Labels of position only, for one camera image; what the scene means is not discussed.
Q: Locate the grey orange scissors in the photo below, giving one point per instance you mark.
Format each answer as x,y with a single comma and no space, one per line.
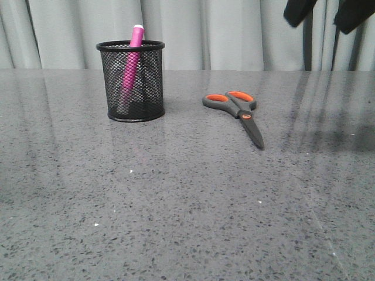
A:
240,105

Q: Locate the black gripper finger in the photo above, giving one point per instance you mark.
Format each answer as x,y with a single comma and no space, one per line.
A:
297,10
353,13

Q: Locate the black mesh pen cup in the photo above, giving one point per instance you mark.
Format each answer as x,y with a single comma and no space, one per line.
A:
147,102

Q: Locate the light grey curtain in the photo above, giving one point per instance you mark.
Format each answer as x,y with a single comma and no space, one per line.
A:
199,35

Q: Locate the pink highlighter pen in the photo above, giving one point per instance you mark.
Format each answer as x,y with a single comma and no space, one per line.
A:
130,72

